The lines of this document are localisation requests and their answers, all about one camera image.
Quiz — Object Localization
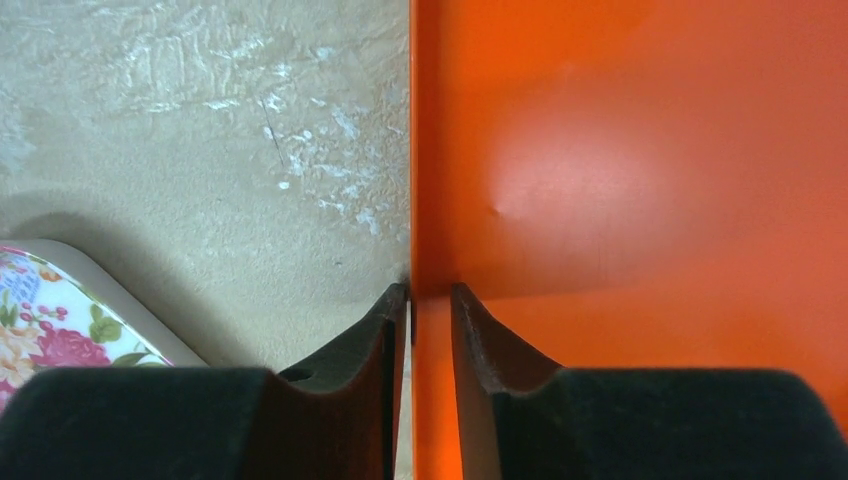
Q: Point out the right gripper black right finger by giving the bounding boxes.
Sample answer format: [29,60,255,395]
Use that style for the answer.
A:
[451,283,847,479]

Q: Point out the floral serving tray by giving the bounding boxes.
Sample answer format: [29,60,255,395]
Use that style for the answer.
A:
[1,240,205,405]

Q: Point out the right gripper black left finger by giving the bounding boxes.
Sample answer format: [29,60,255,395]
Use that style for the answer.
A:
[1,283,407,479]

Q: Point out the orange box lid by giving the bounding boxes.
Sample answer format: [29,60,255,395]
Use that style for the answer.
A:
[410,1,847,479]

